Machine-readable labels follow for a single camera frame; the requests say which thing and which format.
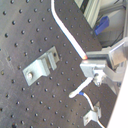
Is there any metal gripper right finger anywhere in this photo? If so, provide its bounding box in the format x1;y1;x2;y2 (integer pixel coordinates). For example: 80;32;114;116
87;50;109;60

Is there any aluminium extrusion frame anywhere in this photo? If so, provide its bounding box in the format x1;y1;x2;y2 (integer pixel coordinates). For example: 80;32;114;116
74;0;115;28

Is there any blue plastic object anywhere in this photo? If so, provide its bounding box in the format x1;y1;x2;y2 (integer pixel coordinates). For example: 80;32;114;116
95;16;109;35

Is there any thin white wire blue sleeve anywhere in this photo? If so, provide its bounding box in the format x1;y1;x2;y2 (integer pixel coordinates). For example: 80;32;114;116
69;77;105;128

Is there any white cable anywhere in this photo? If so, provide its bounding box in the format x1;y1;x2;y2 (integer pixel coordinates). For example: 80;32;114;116
50;0;89;61

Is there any small metal cable clip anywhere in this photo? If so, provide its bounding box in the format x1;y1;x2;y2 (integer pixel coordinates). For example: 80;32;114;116
83;102;101;125

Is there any large metal cable clip bracket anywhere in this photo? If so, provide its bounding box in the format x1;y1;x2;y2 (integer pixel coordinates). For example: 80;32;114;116
23;46;59;86

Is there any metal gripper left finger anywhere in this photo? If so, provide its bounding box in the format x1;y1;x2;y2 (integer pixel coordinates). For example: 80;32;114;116
80;62;106;86

